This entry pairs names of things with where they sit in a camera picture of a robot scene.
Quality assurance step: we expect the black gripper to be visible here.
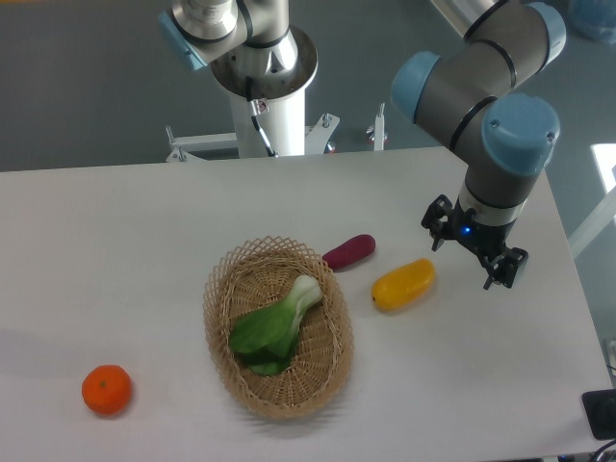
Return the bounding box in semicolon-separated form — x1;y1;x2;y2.
421;194;528;290

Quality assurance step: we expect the green bok choy vegetable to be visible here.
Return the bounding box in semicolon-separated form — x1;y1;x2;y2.
228;275;322;376

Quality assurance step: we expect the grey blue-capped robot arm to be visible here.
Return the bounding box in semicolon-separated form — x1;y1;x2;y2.
159;1;566;287

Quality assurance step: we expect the woven wicker basket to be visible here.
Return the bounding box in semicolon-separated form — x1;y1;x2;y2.
203;236;353;419

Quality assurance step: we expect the yellow mango fruit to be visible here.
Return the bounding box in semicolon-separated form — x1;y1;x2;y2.
372;258;436;312

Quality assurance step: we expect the purple sweet potato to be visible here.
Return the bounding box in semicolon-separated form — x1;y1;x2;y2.
322;234;376;270

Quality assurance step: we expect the black device at table edge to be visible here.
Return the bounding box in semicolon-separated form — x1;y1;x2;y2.
581;389;615;441

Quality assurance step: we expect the blue plastic bag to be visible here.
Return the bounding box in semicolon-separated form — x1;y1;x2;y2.
568;0;615;44

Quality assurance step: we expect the orange tangerine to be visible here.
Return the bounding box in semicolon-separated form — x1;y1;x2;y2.
81;365;133;417

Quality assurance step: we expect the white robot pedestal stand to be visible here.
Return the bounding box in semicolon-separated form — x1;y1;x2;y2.
165;26;390;163

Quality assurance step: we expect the black cable on pedestal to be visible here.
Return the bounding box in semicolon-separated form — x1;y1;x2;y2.
244;76;279;159

